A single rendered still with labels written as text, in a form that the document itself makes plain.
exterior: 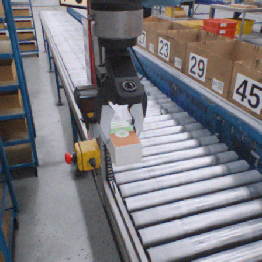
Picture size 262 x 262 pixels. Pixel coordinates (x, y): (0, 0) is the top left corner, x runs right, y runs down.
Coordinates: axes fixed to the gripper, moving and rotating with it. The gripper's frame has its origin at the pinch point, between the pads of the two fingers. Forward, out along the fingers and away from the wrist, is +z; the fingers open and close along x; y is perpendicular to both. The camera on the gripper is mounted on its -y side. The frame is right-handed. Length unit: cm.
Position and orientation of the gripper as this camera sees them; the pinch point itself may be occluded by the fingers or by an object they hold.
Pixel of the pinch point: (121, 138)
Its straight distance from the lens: 58.4
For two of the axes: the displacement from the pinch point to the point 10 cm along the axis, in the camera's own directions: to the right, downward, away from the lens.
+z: 0.0, 8.8, 4.8
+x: -9.6, 1.4, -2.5
